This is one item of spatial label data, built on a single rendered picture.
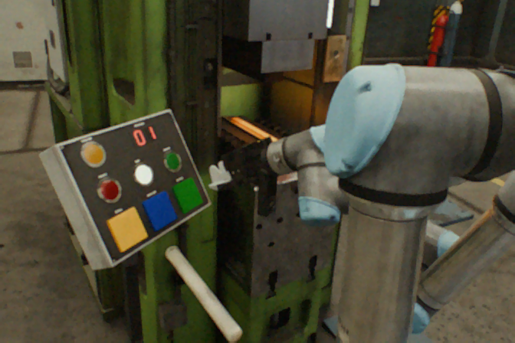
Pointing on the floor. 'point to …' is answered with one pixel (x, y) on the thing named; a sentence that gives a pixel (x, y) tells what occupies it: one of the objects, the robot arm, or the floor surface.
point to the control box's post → (132, 297)
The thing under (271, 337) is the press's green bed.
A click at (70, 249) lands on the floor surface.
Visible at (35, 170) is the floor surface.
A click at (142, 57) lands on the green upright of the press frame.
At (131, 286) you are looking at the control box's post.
